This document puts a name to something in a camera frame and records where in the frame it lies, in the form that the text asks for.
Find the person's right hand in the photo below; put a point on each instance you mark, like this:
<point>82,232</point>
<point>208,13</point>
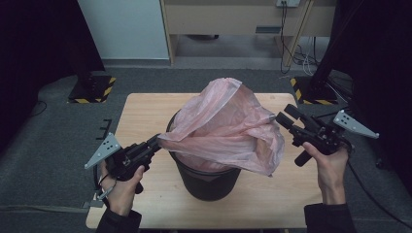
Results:
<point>332,174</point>

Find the grey tape strip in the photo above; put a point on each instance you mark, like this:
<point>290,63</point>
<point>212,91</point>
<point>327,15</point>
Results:
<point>94,204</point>

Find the black slanted stand pole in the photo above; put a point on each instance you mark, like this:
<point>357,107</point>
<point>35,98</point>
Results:
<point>333,45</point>

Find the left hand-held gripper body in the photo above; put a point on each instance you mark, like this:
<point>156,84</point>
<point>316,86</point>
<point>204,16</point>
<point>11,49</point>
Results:
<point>128,158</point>

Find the black curtain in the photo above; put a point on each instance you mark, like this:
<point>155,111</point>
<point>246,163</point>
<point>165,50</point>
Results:
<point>388,64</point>
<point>39,48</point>

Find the light wooden desk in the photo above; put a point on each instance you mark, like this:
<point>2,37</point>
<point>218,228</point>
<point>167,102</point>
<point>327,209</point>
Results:
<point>226,19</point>

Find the white cabinet panel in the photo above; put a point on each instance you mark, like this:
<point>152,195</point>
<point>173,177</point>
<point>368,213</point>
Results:
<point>123,29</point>

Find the pink plastic bag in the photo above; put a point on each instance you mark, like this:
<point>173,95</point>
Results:
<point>223,129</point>

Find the grey desk label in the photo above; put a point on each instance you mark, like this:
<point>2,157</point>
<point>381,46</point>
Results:
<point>268,29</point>

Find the grey power outlet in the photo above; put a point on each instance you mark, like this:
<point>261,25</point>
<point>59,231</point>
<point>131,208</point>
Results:
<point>288,2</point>

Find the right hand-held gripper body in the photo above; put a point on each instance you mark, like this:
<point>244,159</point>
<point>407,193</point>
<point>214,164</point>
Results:
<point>320,139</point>

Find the person's left hand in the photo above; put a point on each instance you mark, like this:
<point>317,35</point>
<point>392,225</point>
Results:
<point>121,194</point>

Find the black mesh wastebasket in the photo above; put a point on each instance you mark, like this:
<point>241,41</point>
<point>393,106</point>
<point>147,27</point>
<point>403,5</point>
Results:
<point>207,184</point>

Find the black yellow-striped stand base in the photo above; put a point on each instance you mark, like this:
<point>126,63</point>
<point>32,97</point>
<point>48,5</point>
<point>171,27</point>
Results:
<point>312,93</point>
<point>92,90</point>

